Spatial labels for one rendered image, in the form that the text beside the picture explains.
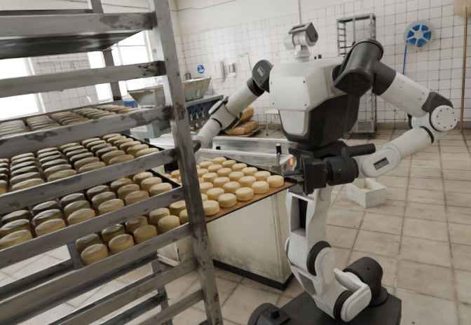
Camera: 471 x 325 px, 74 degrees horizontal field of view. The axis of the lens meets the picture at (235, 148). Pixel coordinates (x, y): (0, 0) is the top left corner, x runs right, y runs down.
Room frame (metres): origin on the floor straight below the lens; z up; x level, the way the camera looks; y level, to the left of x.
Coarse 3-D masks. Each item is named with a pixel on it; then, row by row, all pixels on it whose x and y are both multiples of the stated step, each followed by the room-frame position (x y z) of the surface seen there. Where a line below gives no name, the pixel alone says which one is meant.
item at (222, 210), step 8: (288, 184) 0.86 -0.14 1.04; (272, 192) 0.82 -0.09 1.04; (240, 200) 0.79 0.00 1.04; (248, 200) 0.78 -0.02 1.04; (168, 208) 0.79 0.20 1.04; (224, 208) 0.75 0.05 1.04; (232, 208) 0.75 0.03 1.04; (208, 216) 0.72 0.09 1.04; (216, 216) 0.71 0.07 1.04; (152, 224) 0.71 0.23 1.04; (128, 232) 0.69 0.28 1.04; (160, 232) 0.67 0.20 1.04; (80, 256) 0.60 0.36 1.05
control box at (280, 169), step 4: (288, 156) 1.74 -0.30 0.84; (292, 156) 1.74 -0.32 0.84; (280, 160) 1.69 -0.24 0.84; (284, 160) 1.68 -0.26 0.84; (288, 160) 1.69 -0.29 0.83; (280, 164) 1.63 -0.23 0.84; (284, 164) 1.65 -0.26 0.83; (288, 164) 1.69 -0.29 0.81; (292, 164) 1.73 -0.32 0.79; (276, 168) 1.64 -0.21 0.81; (280, 168) 1.63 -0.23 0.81; (288, 168) 1.69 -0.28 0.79; (292, 168) 1.73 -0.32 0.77; (280, 172) 1.63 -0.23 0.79
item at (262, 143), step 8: (168, 136) 2.55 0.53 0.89; (216, 144) 2.24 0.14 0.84; (224, 144) 2.19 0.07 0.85; (232, 144) 2.14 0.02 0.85; (240, 144) 2.10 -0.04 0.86; (248, 144) 2.06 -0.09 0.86; (256, 144) 2.02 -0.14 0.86; (264, 144) 1.98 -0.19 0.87; (272, 144) 1.94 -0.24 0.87; (288, 144) 1.87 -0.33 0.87; (296, 144) 1.84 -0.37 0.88
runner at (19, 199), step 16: (128, 160) 0.60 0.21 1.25; (144, 160) 0.61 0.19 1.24; (160, 160) 0.63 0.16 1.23; (176, 160) 0.65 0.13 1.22; (80, 176) 0.55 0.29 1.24; (96, 176) 0.56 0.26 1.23; (112, 176) 0.58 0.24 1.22; (16, 192) 0.49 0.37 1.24; (32, 192) 0.50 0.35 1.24; (48, 192) 0.52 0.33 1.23; (64, 192) 0.53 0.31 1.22; (0, 208) 0.48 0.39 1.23; (16, 208) 0.49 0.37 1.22
